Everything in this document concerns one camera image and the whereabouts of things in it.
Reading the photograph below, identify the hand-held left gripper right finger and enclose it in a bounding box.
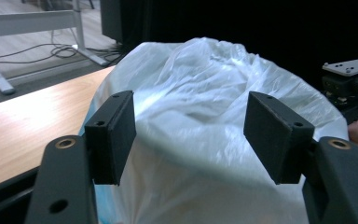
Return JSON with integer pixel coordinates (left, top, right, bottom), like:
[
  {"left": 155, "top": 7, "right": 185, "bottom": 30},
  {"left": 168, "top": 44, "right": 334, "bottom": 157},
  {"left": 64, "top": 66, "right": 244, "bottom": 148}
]
[{"left": 242, "top": 91, "right": 315, "bottom": 185}]

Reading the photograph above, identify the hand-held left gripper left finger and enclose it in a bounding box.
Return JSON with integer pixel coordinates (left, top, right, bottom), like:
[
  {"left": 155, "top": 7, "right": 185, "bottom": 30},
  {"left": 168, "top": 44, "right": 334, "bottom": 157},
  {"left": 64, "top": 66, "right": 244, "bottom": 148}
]
[{"left": 84, "top": 90, "right": 137, "bottom": 187}]

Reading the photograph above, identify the white garbage bag blue band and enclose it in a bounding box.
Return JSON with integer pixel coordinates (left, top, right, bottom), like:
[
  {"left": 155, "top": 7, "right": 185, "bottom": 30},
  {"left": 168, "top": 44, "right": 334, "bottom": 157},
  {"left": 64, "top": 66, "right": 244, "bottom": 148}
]
[{"left": 80, "top": 36, "right": 351, "bottom": 224}]

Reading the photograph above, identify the black curtain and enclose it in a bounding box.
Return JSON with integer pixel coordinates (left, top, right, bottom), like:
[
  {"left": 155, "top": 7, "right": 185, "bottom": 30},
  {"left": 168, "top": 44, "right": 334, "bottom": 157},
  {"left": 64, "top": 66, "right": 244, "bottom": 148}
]
[{"left": 100, "top": 0, "right": 358, "bottom": 91}]

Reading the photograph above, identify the tangle of black cables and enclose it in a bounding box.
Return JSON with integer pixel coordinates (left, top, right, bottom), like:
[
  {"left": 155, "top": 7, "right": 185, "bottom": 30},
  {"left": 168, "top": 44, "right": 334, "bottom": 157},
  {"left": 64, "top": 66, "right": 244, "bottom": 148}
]
[{"left": 0, "top": 27, "right": 125, "bottom": 66}]

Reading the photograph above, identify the white metal desk frame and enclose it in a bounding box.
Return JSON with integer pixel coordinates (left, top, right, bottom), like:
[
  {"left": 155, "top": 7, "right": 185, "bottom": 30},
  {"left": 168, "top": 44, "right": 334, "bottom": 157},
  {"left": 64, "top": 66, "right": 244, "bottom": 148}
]
[{"left": 0, "top": 0, "right": 110, "bottom": 96}]

